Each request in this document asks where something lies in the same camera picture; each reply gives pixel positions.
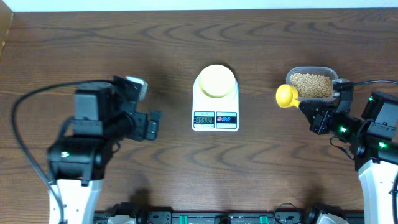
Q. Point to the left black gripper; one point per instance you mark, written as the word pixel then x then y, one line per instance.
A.
pixel 141 131

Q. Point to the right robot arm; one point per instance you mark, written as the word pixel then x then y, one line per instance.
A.
pixel 370 147

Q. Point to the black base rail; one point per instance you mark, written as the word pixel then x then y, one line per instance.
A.
pixel 318 213

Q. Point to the white digital kitchen scale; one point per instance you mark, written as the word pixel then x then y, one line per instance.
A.
pixel 215 114

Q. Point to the pale yellow bowl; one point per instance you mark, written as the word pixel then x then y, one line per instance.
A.
pixel 216 81

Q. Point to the soybeans in container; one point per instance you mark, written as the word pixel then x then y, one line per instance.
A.
pixel 311 85

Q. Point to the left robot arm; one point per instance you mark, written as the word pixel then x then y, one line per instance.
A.
pixel 105 114

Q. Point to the yellow measuring scoop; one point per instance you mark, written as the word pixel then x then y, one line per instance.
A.
pixel 287 96

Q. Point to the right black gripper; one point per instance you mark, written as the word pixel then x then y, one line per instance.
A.
pixel 318 122

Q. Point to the clear plastic container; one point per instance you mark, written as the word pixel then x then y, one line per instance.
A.
pixel 325 71

